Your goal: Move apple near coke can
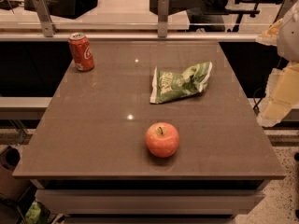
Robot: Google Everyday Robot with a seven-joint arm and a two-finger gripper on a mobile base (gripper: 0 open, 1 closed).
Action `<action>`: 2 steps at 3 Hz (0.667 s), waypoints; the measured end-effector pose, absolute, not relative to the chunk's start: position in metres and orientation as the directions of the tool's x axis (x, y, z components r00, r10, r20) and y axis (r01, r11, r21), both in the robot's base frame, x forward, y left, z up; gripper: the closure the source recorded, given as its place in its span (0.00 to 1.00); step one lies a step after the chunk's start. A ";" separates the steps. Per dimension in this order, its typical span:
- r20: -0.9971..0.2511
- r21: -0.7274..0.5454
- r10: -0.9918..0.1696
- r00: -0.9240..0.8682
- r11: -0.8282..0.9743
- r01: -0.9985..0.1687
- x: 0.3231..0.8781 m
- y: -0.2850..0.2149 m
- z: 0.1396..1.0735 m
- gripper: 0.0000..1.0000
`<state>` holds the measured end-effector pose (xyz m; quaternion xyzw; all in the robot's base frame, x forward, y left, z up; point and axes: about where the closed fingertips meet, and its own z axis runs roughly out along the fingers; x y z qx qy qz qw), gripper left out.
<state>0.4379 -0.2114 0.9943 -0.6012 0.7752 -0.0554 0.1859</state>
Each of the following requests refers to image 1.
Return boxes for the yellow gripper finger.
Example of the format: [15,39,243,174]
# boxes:
[256,19,282,46]
[257,63,299,127]

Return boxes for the red apple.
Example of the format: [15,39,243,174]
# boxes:
[145,122,179,158]

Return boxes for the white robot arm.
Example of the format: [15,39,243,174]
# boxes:
[256,2,299,127]

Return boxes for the red coke can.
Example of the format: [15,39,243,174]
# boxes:
[68,33,94,72]

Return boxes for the black office chair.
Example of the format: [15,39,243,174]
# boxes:
[149,0,284,33]

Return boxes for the green chip bag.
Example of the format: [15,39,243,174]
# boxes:
[149,62,213,105]

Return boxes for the grey table with drawers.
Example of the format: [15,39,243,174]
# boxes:
[14,41,285,224]

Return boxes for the green bag under table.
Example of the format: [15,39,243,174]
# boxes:
[22,201,48,224]

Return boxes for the brown bin on floor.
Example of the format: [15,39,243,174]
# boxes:
[0,147,30,201]

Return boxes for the black cable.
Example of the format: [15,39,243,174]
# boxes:
[251,86,269,114]

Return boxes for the right metal rail bracket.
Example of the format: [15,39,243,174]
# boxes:
[274,0,298,21]

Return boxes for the metal rail bracket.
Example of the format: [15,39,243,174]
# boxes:
[274,0,298,21]
[157,0,169,38]
[32,0,57,37]

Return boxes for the middle metal rail bracket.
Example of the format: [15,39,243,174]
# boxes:
[157,0,169,38]

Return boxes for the left metal rail bracket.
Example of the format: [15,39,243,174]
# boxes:
[32,0,57,37]

